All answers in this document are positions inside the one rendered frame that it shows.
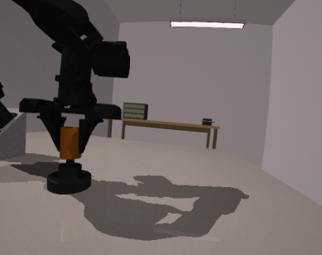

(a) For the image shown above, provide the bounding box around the orange cylinder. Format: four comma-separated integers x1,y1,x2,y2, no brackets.
60,127,82,160

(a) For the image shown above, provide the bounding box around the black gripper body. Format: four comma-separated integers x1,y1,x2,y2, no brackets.
19,70,121,120

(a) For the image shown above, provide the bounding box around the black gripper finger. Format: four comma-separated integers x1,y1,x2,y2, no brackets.
36,115,66,152
79,118,103,154

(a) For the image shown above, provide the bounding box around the black round pedestal with shaft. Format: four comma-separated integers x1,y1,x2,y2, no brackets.
46,159,91,195

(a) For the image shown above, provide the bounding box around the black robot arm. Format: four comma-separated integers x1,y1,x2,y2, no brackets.
12,0,130,78

